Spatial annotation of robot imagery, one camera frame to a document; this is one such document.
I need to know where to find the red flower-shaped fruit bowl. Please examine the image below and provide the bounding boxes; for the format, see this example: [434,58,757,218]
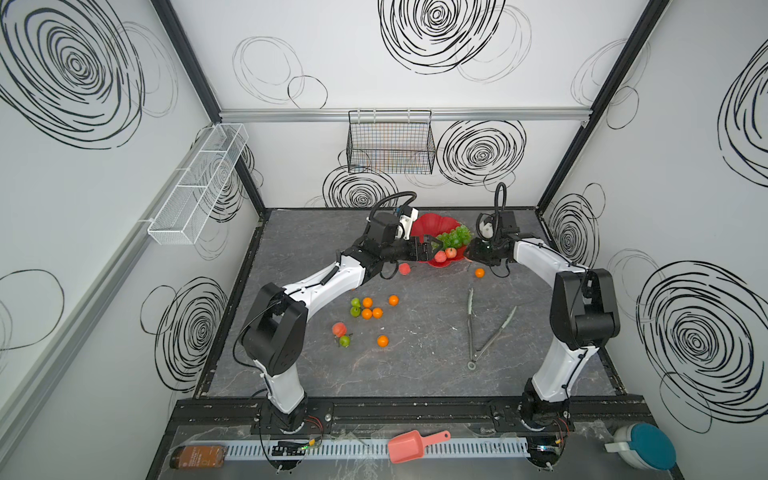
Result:
[411,213,469,268]

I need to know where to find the green fake grape bunch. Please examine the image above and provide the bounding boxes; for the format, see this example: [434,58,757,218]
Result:
[436,224,473,250]

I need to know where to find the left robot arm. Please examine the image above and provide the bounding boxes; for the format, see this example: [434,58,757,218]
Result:
[236,204,434,433]

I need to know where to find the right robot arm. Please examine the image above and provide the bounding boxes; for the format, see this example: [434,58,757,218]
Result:
[465,210,620,431]

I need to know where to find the metal kitchen tongs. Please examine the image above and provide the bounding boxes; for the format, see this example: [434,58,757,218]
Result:
[466,288,518,372]

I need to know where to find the pink plastic scoop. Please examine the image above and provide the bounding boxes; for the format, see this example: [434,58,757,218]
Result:
[387,430,451,464]

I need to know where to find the teal and white container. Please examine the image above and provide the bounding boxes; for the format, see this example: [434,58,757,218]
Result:
[604,423,677,471]

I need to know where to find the brown bottle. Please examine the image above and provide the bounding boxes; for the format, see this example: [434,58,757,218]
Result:
[168,445,227,470]

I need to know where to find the black wire basket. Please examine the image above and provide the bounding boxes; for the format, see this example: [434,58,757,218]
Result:
[345,109,437,175]

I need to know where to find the white wire shelf basket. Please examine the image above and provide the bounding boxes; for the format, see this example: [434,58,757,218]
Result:
[148,123,248,246]

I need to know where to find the white slotted cable duct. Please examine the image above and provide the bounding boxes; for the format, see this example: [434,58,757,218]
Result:
[224,437,530,461]

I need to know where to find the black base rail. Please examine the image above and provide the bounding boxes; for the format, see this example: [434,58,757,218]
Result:
[169,395,652,433]

